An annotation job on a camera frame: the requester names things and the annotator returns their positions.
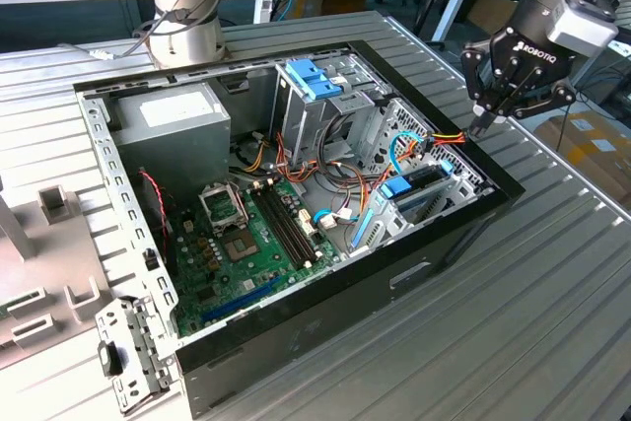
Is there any red yellow power wire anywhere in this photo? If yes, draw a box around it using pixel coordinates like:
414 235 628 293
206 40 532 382
393 128 467 166

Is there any grey metal disk bay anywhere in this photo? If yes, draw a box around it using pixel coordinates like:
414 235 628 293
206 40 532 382
346 164 482 259

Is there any white board connector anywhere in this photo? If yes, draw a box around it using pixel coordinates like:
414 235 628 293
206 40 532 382
297 208 316 238

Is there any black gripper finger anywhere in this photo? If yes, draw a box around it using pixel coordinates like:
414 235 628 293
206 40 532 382
480 64 579 140
459 43 525 140

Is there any taped cardboard box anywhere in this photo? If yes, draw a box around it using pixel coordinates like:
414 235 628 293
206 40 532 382
534 109 631 205

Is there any short blue data wire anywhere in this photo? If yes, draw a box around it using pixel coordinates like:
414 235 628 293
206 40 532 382
313 208 356 231

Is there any CPU socket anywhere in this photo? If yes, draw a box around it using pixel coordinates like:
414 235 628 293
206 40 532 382
219 229 260 265

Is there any grey power supply unit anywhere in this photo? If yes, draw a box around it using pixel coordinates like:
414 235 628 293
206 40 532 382
110 83 233 195

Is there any green RAM stick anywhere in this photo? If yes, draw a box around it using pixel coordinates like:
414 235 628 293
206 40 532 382
0 292 38 317

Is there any orange yellow wire bundle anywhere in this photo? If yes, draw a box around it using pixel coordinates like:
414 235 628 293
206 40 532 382
231 130 395 215

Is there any black open PC case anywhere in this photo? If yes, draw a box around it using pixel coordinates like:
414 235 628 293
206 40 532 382
72 38 526 420

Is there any long blue data wire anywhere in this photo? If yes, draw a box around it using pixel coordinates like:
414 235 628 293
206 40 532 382
388 129 426 176

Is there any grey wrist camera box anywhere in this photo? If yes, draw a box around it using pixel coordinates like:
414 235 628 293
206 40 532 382
545 0 620 58

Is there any green motherboard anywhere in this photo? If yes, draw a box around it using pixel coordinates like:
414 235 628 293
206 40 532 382
167 176 346 338

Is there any grey metal slot retainer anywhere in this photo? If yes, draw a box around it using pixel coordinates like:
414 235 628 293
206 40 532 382
93 295 181 416

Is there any black RAM slot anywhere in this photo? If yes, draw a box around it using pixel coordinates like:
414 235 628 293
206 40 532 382
259 181 308 268
254 182 303 269
264 180 313 267
268 179 317 265

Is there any blue drive cage latch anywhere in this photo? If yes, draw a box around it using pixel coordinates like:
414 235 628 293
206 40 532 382
284 59 342 103

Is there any large brown cardboard box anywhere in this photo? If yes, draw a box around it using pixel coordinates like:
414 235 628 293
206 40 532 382
466 0 519 35

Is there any black case fan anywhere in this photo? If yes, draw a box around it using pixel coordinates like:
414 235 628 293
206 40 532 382
131 167 179 274

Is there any metal socket cover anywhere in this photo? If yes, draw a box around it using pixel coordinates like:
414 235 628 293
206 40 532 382
196 182 250 235

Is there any red black fan wire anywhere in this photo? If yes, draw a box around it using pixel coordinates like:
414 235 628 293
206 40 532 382
137 169 174 235

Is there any blue expansion slot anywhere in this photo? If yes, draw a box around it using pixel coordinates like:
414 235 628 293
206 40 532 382
199 275 285 326

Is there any grey optical drive cage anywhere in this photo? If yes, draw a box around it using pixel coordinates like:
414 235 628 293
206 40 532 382
269 53 395 171

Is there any beige parts rack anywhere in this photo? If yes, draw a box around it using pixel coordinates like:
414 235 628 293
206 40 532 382
0 178 117 373

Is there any black plastic latch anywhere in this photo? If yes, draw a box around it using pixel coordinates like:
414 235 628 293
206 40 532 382
97 340 124 377

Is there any hard disk blue carrier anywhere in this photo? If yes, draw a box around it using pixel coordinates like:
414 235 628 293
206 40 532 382
348 160 454 253

